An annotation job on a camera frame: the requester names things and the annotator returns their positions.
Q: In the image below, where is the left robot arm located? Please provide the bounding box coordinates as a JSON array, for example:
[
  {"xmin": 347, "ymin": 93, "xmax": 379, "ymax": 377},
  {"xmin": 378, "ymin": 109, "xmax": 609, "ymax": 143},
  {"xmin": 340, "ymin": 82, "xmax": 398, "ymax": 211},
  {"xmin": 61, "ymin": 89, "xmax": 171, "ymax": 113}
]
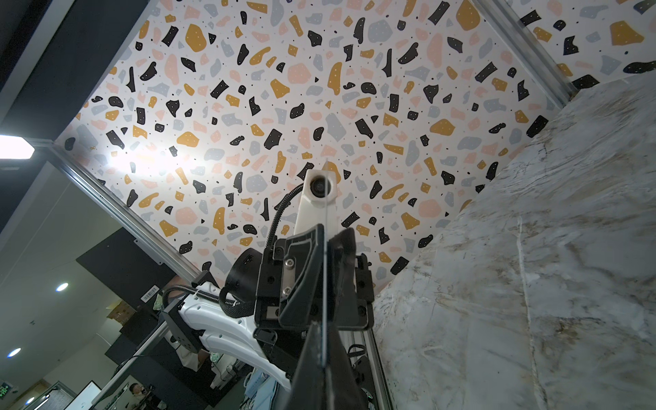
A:
[{"xmin": 163, "ymin": 225, "xmax": 374, "ymax": 391}]

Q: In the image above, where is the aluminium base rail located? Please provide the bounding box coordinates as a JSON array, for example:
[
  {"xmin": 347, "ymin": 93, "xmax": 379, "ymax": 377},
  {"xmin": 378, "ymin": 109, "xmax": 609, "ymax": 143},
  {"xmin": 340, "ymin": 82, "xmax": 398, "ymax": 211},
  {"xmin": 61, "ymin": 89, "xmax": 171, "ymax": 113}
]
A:
[{"xmin": 339, "ymin": 330, "xmax": 395, "ymax": 410}]

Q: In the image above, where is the black corrugated cable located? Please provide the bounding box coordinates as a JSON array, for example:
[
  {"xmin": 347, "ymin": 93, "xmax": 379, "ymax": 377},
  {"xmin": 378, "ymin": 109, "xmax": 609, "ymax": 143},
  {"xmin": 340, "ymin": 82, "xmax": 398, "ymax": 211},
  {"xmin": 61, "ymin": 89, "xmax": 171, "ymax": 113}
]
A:
[{"xmin": 161, "ymin": 183, "xmax": 306, "ymax": 319}]

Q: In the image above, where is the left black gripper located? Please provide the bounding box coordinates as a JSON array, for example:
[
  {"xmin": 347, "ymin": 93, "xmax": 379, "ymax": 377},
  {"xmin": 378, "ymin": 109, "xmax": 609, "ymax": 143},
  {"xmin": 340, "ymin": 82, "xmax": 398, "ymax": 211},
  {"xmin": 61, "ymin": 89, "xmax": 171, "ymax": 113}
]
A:
[{"xmin": 254, "ymin": 224, "xmax": 374, "ymax": 355}]

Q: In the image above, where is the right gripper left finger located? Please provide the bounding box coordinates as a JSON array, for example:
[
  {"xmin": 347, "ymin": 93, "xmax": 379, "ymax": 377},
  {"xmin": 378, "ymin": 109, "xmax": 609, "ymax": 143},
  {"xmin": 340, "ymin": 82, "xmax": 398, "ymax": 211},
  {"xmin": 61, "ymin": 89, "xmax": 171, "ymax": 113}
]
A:
[{"xmin": 285, "ymin": 322, "xmax": 327, "ymax": 410}]

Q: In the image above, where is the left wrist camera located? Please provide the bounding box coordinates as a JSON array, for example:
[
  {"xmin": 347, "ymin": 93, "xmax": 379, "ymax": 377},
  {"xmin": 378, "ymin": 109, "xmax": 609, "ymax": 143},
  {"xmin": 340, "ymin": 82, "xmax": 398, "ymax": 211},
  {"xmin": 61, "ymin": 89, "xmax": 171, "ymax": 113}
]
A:
[{"xmin": 294, "ymin": 169, "xmax": 339, "ymax": 240}]

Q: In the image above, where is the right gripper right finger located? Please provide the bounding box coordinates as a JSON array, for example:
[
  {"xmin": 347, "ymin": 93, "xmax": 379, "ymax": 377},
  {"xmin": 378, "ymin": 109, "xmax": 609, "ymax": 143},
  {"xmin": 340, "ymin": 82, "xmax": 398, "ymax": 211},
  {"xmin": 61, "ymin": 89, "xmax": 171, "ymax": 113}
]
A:
[{"xmin": 324, "ymin": 324, "xmax": 367, "ymax": 410}]

